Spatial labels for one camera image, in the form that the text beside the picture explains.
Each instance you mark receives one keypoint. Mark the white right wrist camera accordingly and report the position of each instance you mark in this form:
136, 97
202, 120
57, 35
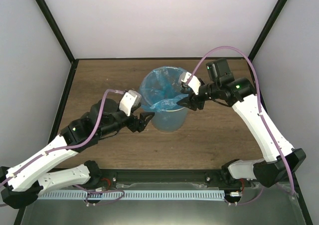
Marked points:
190, 81

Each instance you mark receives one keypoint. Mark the light blue slotted cable duct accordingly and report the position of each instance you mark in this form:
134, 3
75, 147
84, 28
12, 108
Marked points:
199, 195

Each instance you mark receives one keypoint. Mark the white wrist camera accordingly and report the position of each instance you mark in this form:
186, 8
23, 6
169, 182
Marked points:
190, 81
130, 99

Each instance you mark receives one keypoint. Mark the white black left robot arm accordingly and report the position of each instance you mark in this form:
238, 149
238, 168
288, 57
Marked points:
24, 183

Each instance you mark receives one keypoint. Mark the black frame post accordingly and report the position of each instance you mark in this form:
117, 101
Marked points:
267, 28
55, 29

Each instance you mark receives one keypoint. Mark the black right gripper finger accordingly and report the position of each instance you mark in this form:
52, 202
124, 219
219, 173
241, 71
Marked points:
185, 91
184, 102

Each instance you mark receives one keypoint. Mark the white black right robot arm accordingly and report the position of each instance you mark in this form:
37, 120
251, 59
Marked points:
279, 156

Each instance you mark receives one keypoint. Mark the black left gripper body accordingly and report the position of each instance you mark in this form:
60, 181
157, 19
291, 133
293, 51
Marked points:
134, 126

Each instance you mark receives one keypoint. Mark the black aluminium front rail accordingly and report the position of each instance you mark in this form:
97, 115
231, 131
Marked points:
155, 176

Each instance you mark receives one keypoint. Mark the black frame post left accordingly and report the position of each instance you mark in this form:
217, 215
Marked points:
55, 29

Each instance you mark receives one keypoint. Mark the translucent grey plastic trash bin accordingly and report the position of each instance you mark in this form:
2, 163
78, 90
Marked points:
169, 121

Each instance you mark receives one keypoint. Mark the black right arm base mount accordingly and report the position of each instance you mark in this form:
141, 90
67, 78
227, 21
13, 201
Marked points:
222, 177

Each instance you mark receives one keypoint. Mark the black frame post right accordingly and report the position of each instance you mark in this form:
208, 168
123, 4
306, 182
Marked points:
267, 28

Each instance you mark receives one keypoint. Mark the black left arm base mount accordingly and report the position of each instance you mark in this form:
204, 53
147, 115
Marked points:
96, 177

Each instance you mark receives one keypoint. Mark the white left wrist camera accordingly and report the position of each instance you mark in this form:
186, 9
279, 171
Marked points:
130, 99

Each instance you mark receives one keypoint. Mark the blue translucent plastic trash bag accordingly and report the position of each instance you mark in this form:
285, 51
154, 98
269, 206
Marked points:
161, 89

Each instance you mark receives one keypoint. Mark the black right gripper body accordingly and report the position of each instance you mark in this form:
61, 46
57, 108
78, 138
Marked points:
195, 101

